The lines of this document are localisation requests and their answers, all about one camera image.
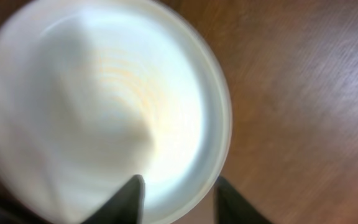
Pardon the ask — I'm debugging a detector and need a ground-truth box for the cream plate with red stain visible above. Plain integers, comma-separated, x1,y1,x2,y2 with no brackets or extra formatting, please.
0,1,232,223

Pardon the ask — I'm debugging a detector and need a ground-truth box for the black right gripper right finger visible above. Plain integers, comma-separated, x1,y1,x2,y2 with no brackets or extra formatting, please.
214,176,272,224

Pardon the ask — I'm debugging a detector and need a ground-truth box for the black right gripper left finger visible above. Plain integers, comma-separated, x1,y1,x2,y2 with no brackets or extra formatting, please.
82,174,145,224

